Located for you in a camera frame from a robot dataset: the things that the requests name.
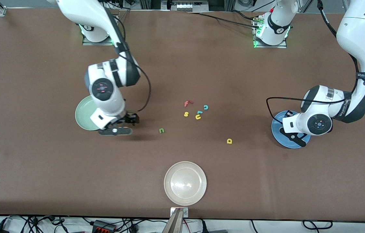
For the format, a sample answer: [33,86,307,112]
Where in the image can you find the blue plate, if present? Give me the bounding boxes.
[271,110,312,149]

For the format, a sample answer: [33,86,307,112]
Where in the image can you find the green plate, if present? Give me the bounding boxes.
[75,95,101,131]

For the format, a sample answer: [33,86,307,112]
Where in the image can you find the white plate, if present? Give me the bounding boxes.
[164,161,207,206]

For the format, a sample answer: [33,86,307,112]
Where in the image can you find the black orange power strip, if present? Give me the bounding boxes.
[92,219,117,233]

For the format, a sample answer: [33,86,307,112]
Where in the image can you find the grey control box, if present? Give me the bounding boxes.
[161,0,209,13]

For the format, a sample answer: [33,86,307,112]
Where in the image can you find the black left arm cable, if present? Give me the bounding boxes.
[266,0,365,126]

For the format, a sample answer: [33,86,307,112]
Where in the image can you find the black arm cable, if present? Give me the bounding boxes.
[105,3,152,114]
[266,0,365,126]

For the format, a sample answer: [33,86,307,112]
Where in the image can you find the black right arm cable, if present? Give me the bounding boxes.
[105,3,152,114]

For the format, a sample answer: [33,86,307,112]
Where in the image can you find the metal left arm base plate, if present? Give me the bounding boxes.
[253,16,287,49]

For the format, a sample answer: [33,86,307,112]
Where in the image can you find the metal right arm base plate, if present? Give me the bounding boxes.
[82,28,116,46]

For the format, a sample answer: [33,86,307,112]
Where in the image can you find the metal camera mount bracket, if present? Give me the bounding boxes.
[170,207,189,218]

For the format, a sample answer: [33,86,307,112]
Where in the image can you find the black cable on table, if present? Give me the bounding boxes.
[186,12,261,28]

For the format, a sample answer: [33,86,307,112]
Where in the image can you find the metal camera post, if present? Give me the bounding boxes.
[161,209,184,233]

